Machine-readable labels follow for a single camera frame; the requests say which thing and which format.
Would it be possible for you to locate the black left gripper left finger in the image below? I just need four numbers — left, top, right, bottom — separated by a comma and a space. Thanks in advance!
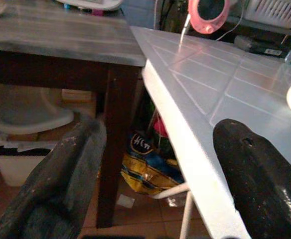
0, 114, 108, 239

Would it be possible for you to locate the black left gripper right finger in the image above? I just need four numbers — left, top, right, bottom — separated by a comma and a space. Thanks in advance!
212, 119, 291, 239

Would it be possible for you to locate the white plastic bin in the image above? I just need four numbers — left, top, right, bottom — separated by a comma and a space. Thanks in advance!
0, 139, 52, 187

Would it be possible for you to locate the cardboard box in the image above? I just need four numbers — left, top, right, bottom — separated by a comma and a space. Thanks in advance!
60, 89, 97, 118

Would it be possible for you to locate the yellow and blue bag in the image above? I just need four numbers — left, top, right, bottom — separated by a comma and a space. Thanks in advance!
121, 131, 186, 196

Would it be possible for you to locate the white plastic folding table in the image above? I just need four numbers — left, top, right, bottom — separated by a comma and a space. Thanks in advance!
130, 26, 291, 239

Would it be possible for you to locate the black box device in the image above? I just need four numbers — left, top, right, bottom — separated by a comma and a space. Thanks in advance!
234, 34, 290, 58

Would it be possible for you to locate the dark wooden table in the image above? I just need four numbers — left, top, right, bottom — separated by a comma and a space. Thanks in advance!
0, 4, 146, 229

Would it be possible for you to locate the white slatted basket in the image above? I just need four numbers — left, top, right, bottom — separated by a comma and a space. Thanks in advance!
242, 0, 291, 29

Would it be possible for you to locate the pink round mirror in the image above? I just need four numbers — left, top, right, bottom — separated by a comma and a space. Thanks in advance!
188, 0, 231, 35

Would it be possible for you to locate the white oval tray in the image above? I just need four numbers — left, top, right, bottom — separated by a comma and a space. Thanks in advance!
55, 0, 124, 12

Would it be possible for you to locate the white charging cable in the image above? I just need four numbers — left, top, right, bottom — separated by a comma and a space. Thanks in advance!
153, 0, 246, 50

